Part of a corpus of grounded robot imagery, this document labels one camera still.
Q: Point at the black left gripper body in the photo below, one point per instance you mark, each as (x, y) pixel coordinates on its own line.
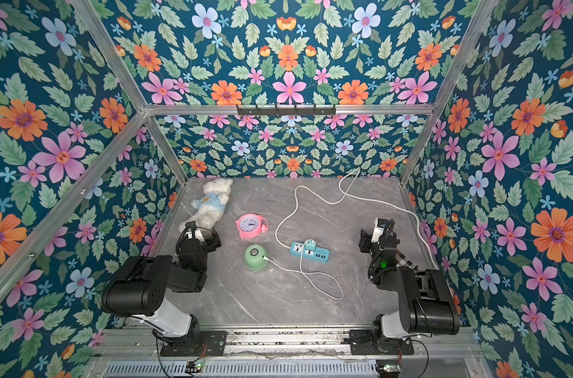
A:
(208, 246)

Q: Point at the teal usb charger plug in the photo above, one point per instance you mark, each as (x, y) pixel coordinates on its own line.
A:
(310, 247)

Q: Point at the green round meat grinder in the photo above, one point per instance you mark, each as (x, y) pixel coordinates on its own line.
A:
(255, 257)

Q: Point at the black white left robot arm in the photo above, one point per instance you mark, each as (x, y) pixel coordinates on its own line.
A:
(137, 290)

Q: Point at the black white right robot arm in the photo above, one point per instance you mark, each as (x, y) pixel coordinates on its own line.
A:
(425, 303)

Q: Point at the white teddy bear blue shirt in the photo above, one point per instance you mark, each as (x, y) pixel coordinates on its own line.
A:
(211, 207)

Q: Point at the plaid glasses case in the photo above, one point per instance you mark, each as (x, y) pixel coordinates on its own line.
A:
(403, 262)

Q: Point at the teal power strip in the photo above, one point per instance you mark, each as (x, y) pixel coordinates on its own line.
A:
(321, 255)

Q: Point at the pink alarm clock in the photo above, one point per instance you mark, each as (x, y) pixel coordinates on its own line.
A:
(251, 226)

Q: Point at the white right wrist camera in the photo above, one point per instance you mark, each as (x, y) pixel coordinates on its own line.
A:
(380, 226)

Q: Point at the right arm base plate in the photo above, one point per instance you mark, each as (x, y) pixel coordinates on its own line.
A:
(366, 342)

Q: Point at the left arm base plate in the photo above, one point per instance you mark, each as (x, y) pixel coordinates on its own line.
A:
(195, 344)

